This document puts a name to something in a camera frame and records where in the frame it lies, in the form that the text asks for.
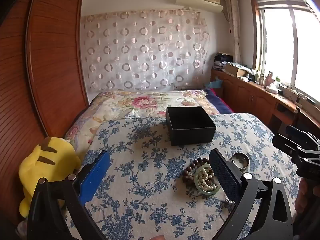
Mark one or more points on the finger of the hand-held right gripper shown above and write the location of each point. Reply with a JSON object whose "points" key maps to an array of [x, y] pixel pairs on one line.
{"points": [[302, 132], [287, 142]]}

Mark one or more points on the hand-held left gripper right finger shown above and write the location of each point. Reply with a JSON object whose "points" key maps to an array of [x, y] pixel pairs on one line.
{"points": [[225, 177]]}

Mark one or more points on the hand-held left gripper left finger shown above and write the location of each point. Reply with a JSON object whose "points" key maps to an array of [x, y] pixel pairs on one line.
{"points": [[95, 177]]}

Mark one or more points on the silver metal bangle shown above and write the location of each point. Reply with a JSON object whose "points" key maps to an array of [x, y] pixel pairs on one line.
{"points": [[240, 163]]}

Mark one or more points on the green jade bangle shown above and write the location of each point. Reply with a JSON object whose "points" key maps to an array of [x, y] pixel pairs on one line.
{"points": [[201, 190]]}

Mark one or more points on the black square box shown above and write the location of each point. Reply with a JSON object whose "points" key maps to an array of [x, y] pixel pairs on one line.
{"points": [[192, 130]]}

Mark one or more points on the person's right hand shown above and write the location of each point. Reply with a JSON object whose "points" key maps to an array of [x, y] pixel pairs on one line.
{"points": [[303, 195]]}

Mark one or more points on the yellow plush toy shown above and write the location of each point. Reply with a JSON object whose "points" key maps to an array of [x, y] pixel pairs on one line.
{"points": [[47, 162]]}

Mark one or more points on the blue floral blanket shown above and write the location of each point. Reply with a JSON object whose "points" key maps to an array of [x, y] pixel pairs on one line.
{"points": [[145, 180]]}

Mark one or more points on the pink figurine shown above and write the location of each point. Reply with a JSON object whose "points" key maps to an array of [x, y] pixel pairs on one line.
{"points": [[270, 78]]}

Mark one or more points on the long wooden cabinet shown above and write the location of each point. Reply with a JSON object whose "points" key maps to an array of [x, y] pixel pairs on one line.
{"points": [[245, 92]]}

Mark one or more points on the navy blue pillow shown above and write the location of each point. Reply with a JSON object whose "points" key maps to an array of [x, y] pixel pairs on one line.
{"points": [[220, 102]]}

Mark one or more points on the pink floral quilt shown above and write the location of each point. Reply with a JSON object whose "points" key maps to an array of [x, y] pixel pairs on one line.
{"points": [[140, 102]]}

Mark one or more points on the cardboard box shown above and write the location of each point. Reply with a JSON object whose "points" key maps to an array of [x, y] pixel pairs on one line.
{"points": [[233, 70]]}

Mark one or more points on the window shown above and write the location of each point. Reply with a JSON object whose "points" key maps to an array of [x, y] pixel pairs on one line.
{"points": [[287, 42]]}

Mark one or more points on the light blue cloth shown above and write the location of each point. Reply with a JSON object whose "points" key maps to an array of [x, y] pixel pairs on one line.
{"points": [[213, 83]]}

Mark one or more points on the pile of dark clothes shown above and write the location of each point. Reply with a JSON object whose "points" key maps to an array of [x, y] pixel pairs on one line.
{"points": [[222, 60]]}

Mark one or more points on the patterned window curtain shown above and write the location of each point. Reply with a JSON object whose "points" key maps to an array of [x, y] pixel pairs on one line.
{"points": [[233, 30]]}

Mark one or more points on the circle patterned sheer curtain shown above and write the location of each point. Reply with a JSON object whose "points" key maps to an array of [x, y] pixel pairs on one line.
{"points": [[145, 50]]}

